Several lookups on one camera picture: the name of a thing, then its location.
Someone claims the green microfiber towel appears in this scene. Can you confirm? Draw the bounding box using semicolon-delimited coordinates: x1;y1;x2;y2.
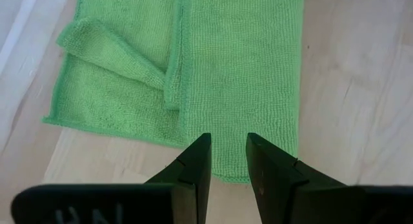
41;0;305;185

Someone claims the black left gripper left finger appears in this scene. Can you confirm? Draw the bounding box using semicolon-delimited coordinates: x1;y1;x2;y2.
11;132;212;224

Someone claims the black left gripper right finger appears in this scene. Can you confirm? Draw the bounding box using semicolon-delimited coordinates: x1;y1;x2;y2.
246;132;413;224

